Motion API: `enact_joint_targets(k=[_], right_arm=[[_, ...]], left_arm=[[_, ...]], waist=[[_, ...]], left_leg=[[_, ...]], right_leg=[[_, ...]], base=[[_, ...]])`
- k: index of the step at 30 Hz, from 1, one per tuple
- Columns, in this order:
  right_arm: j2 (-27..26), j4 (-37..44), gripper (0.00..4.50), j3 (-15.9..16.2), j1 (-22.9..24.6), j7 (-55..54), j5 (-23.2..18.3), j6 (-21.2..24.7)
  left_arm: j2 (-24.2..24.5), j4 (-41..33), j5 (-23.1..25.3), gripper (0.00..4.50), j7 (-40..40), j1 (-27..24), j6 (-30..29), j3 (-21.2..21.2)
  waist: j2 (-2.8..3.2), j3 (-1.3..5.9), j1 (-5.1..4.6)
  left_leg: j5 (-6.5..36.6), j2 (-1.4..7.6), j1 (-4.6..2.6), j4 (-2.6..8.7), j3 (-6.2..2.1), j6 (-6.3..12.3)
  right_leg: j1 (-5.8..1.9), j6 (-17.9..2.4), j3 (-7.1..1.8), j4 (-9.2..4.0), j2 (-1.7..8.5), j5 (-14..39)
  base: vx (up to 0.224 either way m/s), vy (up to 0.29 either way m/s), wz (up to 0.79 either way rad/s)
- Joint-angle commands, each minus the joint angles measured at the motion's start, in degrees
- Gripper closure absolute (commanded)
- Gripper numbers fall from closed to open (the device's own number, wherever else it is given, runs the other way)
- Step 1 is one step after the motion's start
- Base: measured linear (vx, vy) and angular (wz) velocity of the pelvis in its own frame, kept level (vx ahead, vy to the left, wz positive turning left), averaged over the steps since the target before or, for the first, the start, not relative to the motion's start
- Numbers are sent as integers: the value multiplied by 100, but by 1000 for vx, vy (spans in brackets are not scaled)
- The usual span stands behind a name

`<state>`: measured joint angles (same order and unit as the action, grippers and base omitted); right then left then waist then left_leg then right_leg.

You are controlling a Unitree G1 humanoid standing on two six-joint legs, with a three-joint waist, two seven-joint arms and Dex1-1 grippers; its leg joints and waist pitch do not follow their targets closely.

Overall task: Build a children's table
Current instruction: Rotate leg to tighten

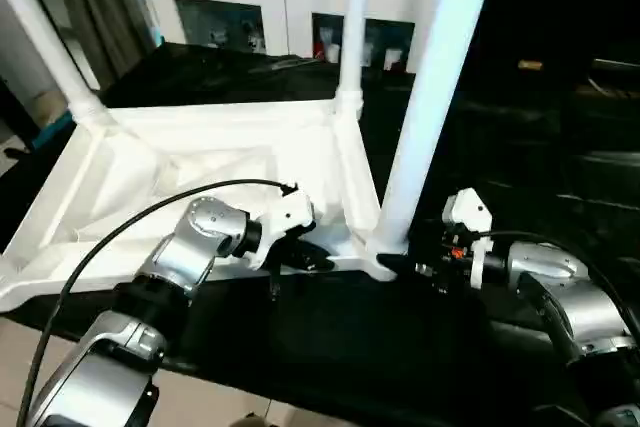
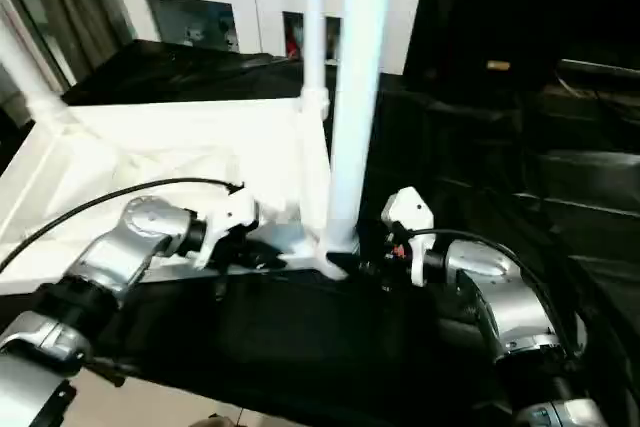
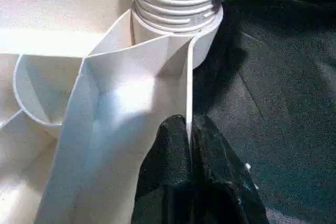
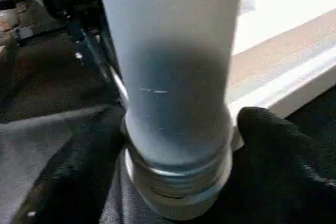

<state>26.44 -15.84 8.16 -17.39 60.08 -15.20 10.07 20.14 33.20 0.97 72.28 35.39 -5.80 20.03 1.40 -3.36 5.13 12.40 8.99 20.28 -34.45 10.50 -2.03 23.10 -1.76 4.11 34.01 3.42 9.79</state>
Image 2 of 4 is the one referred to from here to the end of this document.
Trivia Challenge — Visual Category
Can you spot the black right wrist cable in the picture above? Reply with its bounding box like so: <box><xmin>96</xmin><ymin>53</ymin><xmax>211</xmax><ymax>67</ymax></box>
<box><xmin>398</xmin><ymin>225</ymin><xmax>594</xmax><ymax>363</ymax></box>

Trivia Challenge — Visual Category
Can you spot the dark robot torso front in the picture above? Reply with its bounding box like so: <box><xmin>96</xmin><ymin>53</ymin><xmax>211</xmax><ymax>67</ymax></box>
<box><xmin>193</xmin><ymin>413</ymin><xmax>237</xmax><ymax>427</ymax></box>

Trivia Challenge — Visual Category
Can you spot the black work mat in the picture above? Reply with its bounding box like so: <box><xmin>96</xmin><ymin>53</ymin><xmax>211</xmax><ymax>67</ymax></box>
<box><xmin>0</xmin><ymin>39</ymin><xmax>640</xmax><ymax>427</ymax></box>

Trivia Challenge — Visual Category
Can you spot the black cabinet with gold label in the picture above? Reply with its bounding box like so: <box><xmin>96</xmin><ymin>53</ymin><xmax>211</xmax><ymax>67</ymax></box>
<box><xmin>403</xmin><ymin>0</ymin><xmax>640</xmax><ymax>94</ymax></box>

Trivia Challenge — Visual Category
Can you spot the white plastic table leg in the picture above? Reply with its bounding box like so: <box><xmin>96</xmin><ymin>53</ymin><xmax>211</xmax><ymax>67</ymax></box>
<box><xmin>322</xmin><ymin>0</ymin><xmax>402</xmax><ymax>279</ymax></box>
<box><xmin>0</xmin><ymin>11</ymin><xmax>69</xmax><ymax>124</ymax></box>
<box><xmin>298</xmin><ymin>0</ymin><xmax>332</xmax><ymax>119</ymax></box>

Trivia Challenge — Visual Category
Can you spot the grey curtain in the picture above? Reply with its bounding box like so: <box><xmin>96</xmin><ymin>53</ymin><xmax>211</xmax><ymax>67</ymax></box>
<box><xmin>27</xmin><ymin>0</ymin><xmax>137</xmax><ymax>84</ymax></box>

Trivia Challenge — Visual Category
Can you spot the white plastic table top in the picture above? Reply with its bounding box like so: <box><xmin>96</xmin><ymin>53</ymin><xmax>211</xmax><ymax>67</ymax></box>
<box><xmin>0</xmin><ymin>96</ymin><xmax>362</xmax><ymax>299</ymax></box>

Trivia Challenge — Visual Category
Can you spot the black stand leg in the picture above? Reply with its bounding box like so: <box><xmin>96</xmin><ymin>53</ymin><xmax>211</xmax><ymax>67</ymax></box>
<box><xmin>83</xmin><ymin>355</ymin><xmax>127</xmax><ymax>389</ymax></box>

